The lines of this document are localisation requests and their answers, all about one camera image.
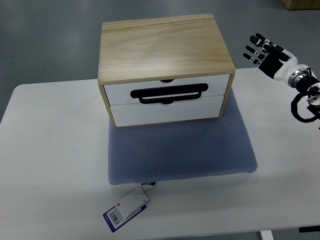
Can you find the white drawer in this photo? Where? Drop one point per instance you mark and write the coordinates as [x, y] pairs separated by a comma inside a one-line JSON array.
[[120, 94], [135, 114]]

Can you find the white table leg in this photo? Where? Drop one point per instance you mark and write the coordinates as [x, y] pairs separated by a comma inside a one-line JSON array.
[[266, 235]]

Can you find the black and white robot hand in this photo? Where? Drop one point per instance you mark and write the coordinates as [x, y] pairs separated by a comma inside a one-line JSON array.
[[272, 59]]

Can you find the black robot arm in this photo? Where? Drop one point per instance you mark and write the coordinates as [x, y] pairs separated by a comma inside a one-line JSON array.
[[308, 86]]

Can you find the light wood drawer cabinet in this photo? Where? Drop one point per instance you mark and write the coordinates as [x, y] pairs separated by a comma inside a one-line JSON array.
[[162, 49]]

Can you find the blue mesh cushion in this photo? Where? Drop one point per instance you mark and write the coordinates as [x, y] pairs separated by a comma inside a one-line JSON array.
[[181, 150]]

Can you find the black drawer handle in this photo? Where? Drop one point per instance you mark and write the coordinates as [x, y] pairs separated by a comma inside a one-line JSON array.
[[169, 94]]

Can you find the white and blue price tag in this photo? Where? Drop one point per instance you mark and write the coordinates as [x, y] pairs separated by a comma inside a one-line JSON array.
[[128, 207]]

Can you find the black table bracket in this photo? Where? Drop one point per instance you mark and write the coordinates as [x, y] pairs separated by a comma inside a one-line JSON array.
[[309, 229]]

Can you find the cardboard box corner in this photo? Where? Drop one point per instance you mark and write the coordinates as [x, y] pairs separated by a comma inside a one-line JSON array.
[[301, 4]]

